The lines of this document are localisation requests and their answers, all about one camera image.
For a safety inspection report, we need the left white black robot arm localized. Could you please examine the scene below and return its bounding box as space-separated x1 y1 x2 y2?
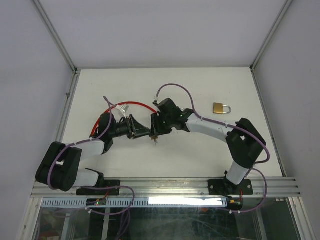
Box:
35 112 151 195

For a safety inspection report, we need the red cable lock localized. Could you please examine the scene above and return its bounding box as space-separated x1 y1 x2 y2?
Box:
90 101 157 137

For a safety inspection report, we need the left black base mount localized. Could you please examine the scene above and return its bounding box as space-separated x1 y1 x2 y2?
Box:
76 179 121 196

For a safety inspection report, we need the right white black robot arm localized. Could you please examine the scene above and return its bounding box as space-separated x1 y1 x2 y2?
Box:
149 98 266 196

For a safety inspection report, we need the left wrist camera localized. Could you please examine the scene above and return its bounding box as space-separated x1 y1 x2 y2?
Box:
115 103 129 118

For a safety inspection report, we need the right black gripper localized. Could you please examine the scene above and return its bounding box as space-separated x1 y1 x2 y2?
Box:
149 112 174 137

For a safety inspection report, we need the aluminium frame post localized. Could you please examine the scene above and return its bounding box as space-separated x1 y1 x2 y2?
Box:
250 0 294 72
31 0 77 73

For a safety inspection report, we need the left aluminium frame post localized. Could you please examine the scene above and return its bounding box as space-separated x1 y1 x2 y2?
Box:
31 0 77 73

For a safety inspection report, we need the aluminium front rail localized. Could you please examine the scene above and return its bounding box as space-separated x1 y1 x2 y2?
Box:
30 176 299 199

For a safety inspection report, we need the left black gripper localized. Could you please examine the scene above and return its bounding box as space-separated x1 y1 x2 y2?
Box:
109 114 151 139

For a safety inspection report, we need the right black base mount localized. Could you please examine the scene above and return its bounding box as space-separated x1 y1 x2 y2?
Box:
207 178 254 197

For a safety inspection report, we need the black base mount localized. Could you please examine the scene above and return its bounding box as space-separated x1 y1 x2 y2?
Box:
76 179 121 196
207 178 254 197

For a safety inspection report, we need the grey slotted cable duct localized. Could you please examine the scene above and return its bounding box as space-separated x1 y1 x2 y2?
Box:
41 196 227 209

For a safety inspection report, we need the wide brass padlock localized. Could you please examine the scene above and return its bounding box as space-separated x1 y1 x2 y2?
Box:
212 102 232 115

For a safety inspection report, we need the right aluminium frame post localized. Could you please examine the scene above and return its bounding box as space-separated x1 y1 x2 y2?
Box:
250 0 294 72

